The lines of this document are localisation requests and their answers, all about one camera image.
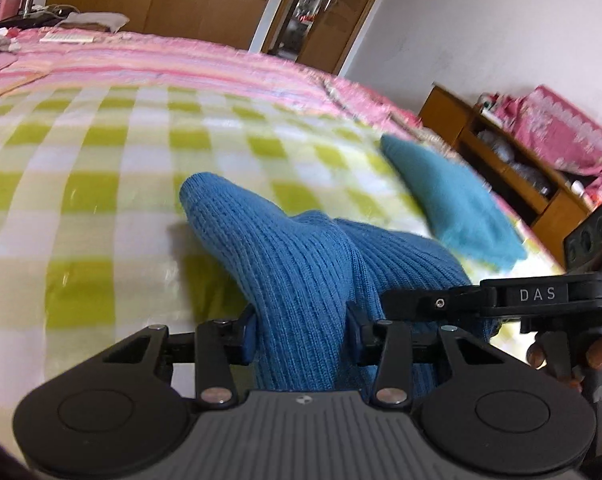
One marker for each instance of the wooden door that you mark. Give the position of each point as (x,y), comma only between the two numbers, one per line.
(351,5)

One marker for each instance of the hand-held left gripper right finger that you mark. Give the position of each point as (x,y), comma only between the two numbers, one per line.
(355,321)

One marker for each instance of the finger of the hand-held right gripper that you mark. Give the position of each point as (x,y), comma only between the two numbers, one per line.
(431,302)

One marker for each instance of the pink floral quilt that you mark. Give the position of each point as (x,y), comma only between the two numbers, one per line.
(381,105)

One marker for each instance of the pink floral cloth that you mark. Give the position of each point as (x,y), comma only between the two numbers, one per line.
(561,130)

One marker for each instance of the flat white box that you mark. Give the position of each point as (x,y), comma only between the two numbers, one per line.
(66,38)

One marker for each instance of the teal folded cloth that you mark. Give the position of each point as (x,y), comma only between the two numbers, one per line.
(456,210)

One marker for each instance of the blue knit sweater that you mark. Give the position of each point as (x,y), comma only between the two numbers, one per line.
(291,260)

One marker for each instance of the white cloth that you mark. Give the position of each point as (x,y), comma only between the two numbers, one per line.
(93,21)

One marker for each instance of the pink container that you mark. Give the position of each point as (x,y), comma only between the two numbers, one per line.
(11,5)

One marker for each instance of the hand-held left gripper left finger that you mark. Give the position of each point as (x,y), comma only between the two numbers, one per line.
(248,336)

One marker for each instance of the wooden cabinet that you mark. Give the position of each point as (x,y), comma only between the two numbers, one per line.
(446,115)

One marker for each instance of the clear plastic bag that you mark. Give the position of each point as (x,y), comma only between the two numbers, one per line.
(496,146)
(531,177)

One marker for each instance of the pink striped bed sheet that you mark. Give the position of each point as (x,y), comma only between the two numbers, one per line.
(156,60)

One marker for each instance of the green checkered sheet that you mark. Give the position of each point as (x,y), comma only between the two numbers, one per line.
(106,185)

